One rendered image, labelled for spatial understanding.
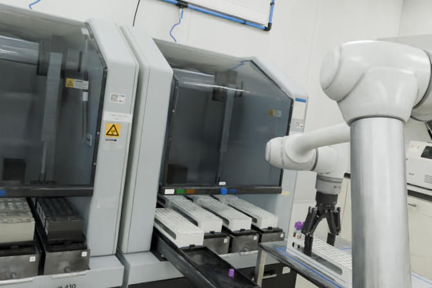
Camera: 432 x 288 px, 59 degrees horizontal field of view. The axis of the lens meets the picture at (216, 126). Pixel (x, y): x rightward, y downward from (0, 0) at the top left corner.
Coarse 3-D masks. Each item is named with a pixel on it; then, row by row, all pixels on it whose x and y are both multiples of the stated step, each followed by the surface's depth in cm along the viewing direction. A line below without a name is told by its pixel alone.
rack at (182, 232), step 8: (160, 208) 160; (168, 208) 161; (160, 216) 149; (168, 216) 151; (176, 216) 152; (160, 224) 151; (168, 224) 141; (176, 224) 143; (184, 224) 143; (192, 224) 144; (168, 232) 149; (176, 232) 135; (184, 232) 135; (192, 232) 136; (200, 232) 137; (176, 240) 135; (184, 240) 134; (192, 240) 136; (200, 240) 137
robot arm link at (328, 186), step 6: (318, 180) 132; (324, 180) 130; (330, 180) 130; (336, 180) 130; (342, 180) 131; (318, 186) 132; (324, 186) 130; (330, 186) 130; (336, 186) 130; (324, 192) 132; (330, 192) 130; (336, 192) 131
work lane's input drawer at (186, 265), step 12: (156, 228) 149; (156, 240) 144; (168, 240) 138; (168, 252) 135; (180, 252) 130; (192, 252) 134; (204, 252) 135; (180, 264) 127; (192, 264) 123; (204, 264) 125; (216, 264) 126; (228, 264) 125; (192, 276) 120; (204, 276) 116; (216, 276) 117; (228, 276) 118; (240, 276) 119
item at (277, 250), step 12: (324, 240) 161; (336, 240) 163; (264, 252) 146; (276, 252) 140; (348, 252) 151; (264, 264) 147; (288, 264) 132; (300, 264) 131; (312, 276) 123; (324, 276) 124; (420, 276) 135
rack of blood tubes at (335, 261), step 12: (288, 240) 142; (300, 240) 138; (288, 252) 141; (300, 252) 136; (312, 252) 131; (324, 252) 129; (336, 252) 131; (312, 264) 131; (324, 264) 133; (336, 264) 122; (348, 264) 121; (336, 276) 121; (348, 276) 118
